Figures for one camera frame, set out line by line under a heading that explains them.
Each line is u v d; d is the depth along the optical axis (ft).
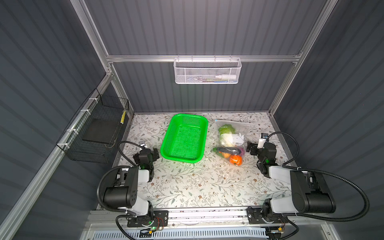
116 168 1.57
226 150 2.80
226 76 3.01
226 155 2.92
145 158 2.32
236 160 2.77
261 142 2.63
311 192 1.45
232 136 2.93
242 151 2.84
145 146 2.70
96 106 2.57
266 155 2.33
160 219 2.38
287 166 1.88
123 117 2.73
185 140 3.43
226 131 3.06
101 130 2.48
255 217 2.41
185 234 2.53
